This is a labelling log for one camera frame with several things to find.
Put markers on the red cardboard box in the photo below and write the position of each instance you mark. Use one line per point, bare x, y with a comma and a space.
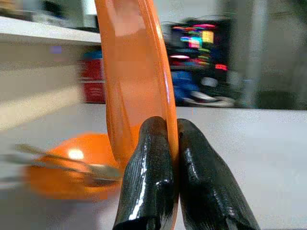
93, 92
92, 69

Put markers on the white counter top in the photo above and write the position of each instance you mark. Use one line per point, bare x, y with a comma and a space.
36, 32

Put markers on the orange plastic bowl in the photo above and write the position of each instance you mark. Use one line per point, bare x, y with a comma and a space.
72, 167

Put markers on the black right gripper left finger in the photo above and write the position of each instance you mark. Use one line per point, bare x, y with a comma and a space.
148, 182

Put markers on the black shelf with colourful items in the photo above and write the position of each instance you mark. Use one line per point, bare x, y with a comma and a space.
199, 43

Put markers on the black appliance with white dials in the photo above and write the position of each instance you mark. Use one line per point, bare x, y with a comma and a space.
211, 82

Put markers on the silver metal spoon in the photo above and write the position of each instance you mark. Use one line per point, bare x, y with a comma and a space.
16, 159

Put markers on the orange plastic plate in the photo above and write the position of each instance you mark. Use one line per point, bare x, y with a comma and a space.
136, 72

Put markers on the blue cardboard box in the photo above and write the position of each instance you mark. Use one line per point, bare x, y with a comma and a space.
92, 54

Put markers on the gold metal spoon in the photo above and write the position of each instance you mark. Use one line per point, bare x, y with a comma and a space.
105, 171

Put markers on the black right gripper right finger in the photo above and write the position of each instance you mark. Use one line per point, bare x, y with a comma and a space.
206, 187

